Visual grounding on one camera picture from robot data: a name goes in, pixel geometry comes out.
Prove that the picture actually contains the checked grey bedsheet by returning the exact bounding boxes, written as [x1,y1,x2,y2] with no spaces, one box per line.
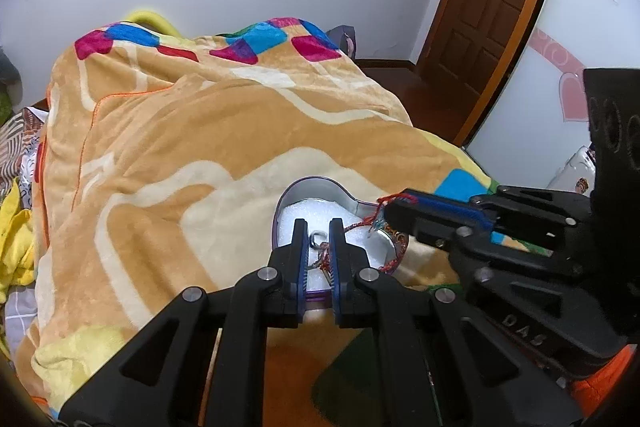
[0,284,38,360]

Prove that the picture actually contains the yellow curved object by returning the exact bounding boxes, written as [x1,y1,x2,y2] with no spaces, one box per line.
[123,9,179,39]

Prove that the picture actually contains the red woven bracelet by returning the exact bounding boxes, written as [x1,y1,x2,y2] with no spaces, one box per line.
[306,190,417,291]

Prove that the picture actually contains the orange patterned fleece blanket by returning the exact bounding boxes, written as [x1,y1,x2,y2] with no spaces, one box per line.
[30,18,502,427]

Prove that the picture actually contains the brown wooden door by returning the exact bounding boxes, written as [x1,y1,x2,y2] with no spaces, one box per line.
[417,0,551,130]
[410,0,569,148]

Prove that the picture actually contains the pink heart wall sticker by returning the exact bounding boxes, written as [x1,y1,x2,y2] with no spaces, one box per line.
[530,27,594,124]

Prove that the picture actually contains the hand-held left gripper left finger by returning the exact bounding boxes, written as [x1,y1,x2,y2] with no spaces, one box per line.
[59,219,311,427]

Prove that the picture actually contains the white printed bag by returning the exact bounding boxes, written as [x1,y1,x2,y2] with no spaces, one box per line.
[545,145,599,198]

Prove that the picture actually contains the brown patterned cloth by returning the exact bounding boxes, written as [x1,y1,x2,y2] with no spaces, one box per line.
[0,106,50,210]

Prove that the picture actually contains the white foam lining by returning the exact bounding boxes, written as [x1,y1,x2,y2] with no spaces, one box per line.
[276,199,397,304]

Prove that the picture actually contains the purple heart-shaped tin box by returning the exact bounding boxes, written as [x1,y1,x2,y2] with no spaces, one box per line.
[272,176,412,308]

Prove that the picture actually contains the orange cloth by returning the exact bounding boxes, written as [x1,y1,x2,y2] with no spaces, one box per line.
[570,347,637,409]

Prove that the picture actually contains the grey and pink bag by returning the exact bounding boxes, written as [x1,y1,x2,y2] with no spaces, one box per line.
[324,25,359,60]

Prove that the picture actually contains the yellow cloth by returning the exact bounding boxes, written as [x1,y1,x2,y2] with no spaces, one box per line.
[0,179,37,304]

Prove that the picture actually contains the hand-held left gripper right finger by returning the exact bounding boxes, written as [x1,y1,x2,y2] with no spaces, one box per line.
[327,218,584,427]

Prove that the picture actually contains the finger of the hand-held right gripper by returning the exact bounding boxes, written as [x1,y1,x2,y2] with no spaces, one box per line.
[385,199,632,380]
[399,185,593,254]

